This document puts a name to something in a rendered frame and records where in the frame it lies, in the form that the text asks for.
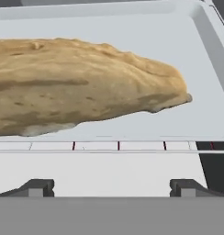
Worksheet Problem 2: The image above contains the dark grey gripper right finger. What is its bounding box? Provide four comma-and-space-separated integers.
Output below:
169, 178, 224, 198

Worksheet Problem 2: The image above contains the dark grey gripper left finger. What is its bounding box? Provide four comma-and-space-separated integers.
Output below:
0, 178, 55, 198

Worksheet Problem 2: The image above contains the golden brown baguette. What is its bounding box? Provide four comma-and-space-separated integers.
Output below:
0, 37, 194, 138

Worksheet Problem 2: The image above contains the light grey toaster oven tray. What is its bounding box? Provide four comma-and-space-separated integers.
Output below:
0, 0, 224, 140

